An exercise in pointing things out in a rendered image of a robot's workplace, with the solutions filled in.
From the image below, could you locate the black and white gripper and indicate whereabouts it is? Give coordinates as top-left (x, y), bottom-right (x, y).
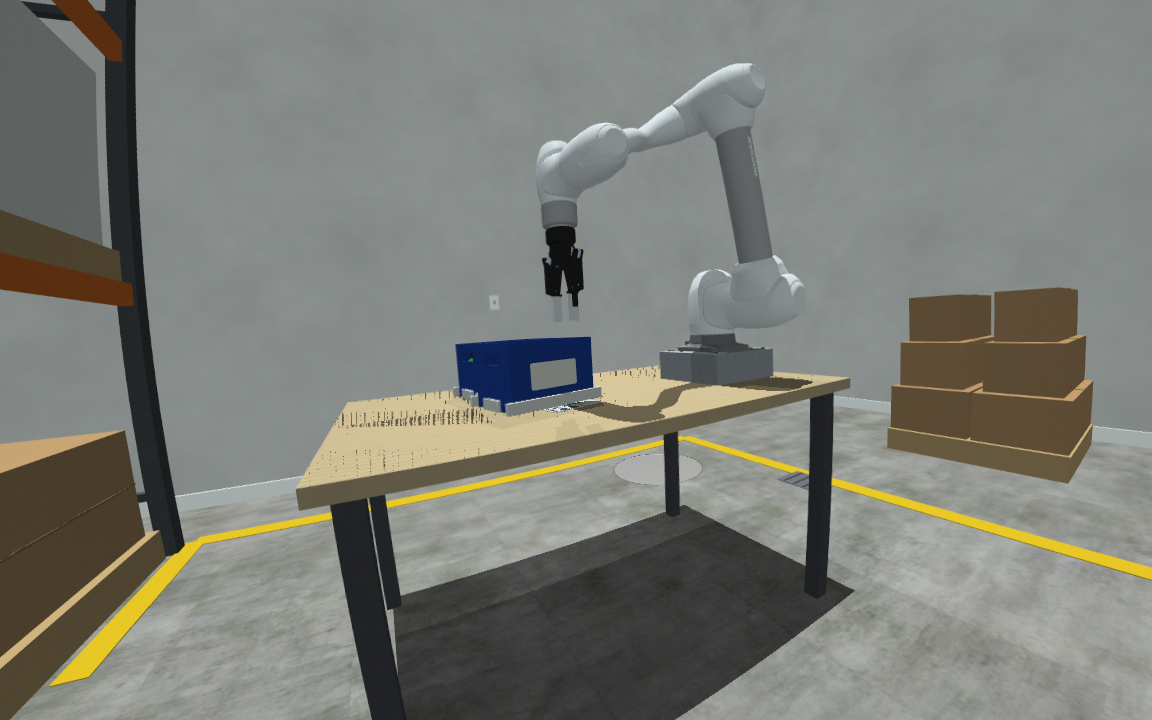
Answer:
top-left (541, 226), bottom-right (584, 323)

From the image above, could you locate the blue crate with dividers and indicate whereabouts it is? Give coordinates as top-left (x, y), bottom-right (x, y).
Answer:
top-left (456, 343), bottom-right (478, 396)
top-left (473, 338), bottom-right (593, 412)

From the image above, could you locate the white pick list paper strip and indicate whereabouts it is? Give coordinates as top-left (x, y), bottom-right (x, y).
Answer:
top-left (543, 399), bottom-right (600, 414)

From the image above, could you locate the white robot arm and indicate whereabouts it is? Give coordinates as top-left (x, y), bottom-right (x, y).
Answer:
top-left (536, 63), bottom-right (806, 353)

